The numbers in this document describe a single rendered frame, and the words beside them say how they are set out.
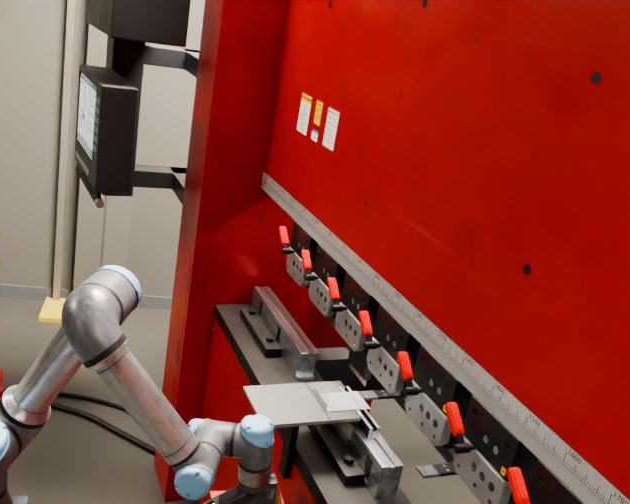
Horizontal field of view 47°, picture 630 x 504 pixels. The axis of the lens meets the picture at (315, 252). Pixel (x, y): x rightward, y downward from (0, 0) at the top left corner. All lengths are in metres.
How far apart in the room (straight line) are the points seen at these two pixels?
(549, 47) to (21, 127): 3.47
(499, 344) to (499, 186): 0.29
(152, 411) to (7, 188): 3.10
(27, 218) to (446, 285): 3.35
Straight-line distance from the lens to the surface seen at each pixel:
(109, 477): 3.22
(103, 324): 1.46
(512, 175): 1.33
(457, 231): 1.45
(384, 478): 1.81
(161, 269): 4.53
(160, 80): 4.24
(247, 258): 2.62
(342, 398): 1.95
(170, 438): 1.51
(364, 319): 1.71
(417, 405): 1.59
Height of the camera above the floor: 1.98
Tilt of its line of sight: 19 degrees down
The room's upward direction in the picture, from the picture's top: 10 degrees clockwise
